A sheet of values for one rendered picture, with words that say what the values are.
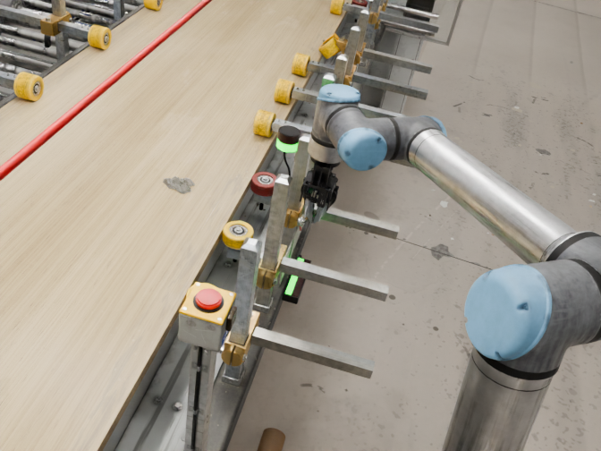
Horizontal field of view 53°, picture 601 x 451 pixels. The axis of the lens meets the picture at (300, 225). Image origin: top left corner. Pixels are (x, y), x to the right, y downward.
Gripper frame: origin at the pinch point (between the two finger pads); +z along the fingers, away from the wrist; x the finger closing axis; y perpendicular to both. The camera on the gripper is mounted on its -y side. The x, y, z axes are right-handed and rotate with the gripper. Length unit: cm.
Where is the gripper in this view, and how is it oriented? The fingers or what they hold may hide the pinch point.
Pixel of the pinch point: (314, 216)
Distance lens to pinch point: 155.9
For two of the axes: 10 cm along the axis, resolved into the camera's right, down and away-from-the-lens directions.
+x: 9.6, 2.6, -0.9
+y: -2.3, 5.8, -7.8
